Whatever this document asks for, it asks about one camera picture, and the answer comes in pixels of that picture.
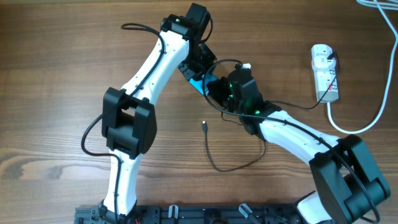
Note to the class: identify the blue screen Galaxy smartphone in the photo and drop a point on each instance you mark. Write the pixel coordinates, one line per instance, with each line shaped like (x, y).
(198, 84)

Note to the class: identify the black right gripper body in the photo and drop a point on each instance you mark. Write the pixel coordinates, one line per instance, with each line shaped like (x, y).
(222, 94)

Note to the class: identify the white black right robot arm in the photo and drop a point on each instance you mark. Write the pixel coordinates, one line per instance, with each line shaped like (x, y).
(349, 184)

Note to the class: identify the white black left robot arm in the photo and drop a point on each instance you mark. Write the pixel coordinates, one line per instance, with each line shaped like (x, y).
(129, 123)

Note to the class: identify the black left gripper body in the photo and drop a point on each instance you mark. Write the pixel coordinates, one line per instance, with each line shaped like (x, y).
(197, 63)

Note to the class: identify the white power strip socket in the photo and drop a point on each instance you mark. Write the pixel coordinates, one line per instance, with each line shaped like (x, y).
(324, 64)

